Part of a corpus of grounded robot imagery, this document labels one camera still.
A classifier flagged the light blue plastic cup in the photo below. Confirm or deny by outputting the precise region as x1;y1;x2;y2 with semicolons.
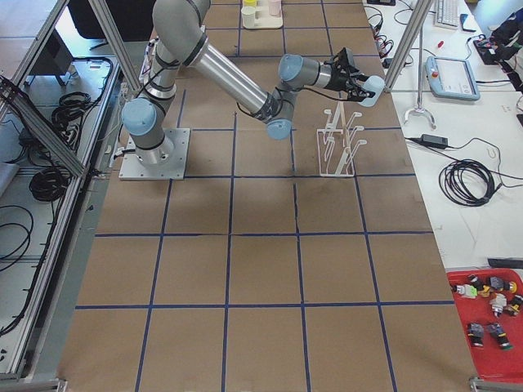
360;75;385;107

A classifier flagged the black power adapter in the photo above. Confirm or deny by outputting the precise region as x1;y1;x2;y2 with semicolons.
420;134;449;149

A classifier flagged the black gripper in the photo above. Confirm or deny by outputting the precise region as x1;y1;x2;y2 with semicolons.
328;62;375;102

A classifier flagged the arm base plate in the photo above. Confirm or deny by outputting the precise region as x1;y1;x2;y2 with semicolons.
119;128;190;180

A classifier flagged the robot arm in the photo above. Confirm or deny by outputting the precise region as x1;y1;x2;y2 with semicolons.
122;1;384;167

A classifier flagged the pink plastic cup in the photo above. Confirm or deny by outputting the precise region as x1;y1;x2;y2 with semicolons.
268;0;281;17

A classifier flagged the white wire cup rack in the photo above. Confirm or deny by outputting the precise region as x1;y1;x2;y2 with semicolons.
316;102;367;177

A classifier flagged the cream plastic tray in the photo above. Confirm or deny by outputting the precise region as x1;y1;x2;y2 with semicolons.
254;0;284;29

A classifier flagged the aluminium frame post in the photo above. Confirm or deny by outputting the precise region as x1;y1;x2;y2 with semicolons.
385;0;433;92

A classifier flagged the white keyboard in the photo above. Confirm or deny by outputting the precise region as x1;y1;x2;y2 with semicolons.
433;0;459;29

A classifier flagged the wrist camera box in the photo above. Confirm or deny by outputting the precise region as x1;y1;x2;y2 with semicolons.
324;47;360;74

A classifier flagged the cream white plastic cup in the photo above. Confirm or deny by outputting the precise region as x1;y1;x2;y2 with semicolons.
241;6;257;29

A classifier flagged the coiled black cable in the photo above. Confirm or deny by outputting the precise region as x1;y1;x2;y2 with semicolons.
439;159;498;207

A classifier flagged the red parts tray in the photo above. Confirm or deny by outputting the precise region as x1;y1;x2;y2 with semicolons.
447;269;522;384

